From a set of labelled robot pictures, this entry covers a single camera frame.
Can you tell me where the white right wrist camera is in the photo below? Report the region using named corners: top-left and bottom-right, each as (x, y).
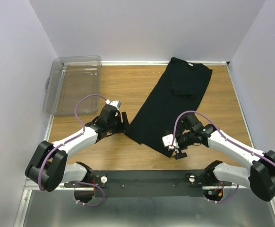
top-left (162, 134), bottom-right (179, 152)

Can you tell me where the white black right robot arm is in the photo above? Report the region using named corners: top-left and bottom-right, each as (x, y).
top-left (169, 111), bottom-right (275, 201)

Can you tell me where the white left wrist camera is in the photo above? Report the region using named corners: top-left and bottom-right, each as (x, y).
top-left (105, 99), bottom-right (121, 110)

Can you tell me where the clear plastic storage bin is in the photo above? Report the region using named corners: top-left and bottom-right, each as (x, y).
top-left (43, 55), bottom-right (102, 116)

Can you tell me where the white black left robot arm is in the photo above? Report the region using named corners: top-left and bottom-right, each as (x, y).
top-left (25, 100), bottom-right (129, 192)

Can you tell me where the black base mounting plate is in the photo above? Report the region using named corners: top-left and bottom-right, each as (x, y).
top-left (64, 169), bottom-right (234, 199)

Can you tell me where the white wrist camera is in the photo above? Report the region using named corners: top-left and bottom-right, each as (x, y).
top-left (105, 99), bottom-right (121, 110)
top-left (162, 134), bottom-right (179, 152)

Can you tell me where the black t shirt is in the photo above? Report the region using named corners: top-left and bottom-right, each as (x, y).
top-left (126, 57), bottom-right (213, 157)

